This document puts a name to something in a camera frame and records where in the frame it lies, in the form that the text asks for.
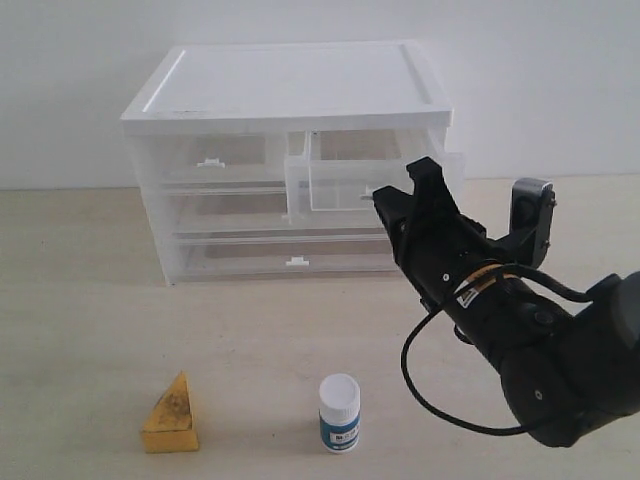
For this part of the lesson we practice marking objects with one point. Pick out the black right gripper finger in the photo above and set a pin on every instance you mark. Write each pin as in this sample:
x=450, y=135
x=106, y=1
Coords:
x=393, y=207
x=431, y=195

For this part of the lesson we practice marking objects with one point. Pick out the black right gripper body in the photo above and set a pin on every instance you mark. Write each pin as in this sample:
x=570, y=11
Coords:
x=438, y=252

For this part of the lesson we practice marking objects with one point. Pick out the white capped blue bottle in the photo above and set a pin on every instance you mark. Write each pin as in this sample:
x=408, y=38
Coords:
x=339, y=412

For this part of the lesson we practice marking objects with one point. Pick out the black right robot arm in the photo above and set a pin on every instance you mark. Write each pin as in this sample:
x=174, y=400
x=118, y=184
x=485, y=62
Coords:
x=568, y=361

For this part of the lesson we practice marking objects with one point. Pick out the white plastic drawer cabinet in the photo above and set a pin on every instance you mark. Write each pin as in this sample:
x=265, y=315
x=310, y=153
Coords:
x=200, y=90

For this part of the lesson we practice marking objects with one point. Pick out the middle wide clear drawer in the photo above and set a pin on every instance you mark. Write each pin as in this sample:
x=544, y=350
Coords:
x=265, y=210

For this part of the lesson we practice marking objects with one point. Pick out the wide clear drawer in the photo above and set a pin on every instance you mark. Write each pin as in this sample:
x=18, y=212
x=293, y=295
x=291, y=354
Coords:
x=265, y=210
x=288, y=254

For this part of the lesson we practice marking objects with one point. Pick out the bottom wide clear drawer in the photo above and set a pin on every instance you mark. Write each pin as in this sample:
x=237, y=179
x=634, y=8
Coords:
x=288, y=254

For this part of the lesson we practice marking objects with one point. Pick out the yellow triangular sponge block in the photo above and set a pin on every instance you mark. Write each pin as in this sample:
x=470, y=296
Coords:
x=170, y=426

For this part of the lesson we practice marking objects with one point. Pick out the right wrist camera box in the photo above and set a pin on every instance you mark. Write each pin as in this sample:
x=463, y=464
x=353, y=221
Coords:
x=531, y=211

